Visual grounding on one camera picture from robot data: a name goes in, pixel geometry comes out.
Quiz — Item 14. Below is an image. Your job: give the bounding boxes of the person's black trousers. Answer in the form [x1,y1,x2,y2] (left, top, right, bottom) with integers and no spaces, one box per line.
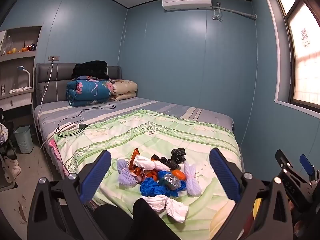
[94,199,180,240]

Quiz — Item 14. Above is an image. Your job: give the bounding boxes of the green printed blanket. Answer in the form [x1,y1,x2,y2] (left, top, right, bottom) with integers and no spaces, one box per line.
[54,109,242,240]

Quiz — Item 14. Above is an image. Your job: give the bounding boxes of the white desk lamp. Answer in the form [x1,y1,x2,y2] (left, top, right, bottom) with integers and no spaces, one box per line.
[17,66,32,89]

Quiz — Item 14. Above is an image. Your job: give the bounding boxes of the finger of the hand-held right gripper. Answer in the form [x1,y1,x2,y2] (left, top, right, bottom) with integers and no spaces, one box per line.
[299,154,320,183]
[275,149,304,200]

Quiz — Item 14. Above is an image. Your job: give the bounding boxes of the white charging cable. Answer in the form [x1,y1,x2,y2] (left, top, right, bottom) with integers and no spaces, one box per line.
[37,57,54,175]

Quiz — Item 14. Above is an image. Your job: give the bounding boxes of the window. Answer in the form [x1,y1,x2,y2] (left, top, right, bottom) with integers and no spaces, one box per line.
[260,0,320,118]

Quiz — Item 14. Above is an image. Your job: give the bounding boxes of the black plastic bag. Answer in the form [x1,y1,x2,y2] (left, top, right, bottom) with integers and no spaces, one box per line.
[160,148,187,170]

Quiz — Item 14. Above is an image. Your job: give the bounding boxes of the white shoe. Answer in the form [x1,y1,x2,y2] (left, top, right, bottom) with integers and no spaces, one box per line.
[4,155,19,167]
[5,165,22,183]

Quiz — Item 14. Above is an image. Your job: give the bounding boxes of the grey upholstered bed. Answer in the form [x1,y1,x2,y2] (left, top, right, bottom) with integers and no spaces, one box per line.
[34,62,243,180]

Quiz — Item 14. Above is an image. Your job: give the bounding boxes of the white air conditioner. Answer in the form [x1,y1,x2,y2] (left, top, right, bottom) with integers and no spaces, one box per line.
[162,0,213,11]

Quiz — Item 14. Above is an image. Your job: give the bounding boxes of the beige folded quilt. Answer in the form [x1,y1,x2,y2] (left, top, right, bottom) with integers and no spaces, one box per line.
[110,79,138,102]

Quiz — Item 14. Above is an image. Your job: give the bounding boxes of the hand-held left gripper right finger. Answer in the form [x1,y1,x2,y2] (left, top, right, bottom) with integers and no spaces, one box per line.
[209,147,293,240]

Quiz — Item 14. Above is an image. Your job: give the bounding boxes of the black chair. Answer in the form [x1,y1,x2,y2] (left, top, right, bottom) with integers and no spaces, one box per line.
[0,109,18,188]

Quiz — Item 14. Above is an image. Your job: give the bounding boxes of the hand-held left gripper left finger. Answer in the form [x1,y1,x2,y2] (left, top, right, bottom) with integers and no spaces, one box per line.
[27,149,112,240]

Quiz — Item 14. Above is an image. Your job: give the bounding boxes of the air conditioner power cord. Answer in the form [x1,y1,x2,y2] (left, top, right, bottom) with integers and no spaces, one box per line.
[212,2,223,22]

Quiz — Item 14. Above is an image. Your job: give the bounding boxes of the blue floral quilt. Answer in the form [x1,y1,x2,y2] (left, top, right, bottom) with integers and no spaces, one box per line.
[66,79,114,107]

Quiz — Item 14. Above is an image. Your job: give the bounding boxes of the clear plastic wrapper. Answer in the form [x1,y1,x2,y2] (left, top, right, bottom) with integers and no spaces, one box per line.
[160,174,182,189]

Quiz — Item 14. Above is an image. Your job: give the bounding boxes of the white printed bag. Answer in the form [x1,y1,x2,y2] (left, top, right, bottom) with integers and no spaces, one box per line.
[0,122,9,144]

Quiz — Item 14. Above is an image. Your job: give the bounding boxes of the grey wall shelf desk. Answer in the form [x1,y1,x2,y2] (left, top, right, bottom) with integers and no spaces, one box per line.
[0,26,42,120]

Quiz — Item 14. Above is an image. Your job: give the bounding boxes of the black cable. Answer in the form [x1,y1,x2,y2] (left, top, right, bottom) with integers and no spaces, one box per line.
[57,101,117,138]

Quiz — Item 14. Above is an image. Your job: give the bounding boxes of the pinkish white plastic bag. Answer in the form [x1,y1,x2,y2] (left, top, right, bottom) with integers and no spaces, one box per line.
[132,155,173,172]

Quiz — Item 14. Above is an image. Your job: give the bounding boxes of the white cloth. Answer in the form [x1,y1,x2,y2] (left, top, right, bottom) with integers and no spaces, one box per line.
[9,86,32,93]

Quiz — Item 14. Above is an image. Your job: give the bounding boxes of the black folded blanket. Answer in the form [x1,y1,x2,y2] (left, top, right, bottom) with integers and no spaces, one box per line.
[72,60,110,80]

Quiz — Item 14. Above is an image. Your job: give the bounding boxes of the striped bed sheet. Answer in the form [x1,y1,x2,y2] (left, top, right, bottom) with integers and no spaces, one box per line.
[34,96,235,155]

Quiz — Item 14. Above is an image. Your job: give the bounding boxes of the yellow bin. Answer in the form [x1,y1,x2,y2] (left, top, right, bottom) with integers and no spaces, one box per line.
[252,197,263,222]

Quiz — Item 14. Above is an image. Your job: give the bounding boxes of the blue plastic bag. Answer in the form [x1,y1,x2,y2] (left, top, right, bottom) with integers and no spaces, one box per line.
[140,170,187,197]

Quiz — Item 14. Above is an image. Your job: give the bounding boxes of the pale green waste basket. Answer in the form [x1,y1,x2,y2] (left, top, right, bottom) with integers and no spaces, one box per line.
[14,126,34,154]

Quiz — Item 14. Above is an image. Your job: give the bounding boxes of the air conditioner pipe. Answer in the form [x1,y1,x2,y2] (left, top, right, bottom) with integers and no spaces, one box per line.
[217,5,257,20]

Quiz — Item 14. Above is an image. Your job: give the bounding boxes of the brown foil wrapper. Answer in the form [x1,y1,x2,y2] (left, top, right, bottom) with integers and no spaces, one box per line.
[129,149,150,180]

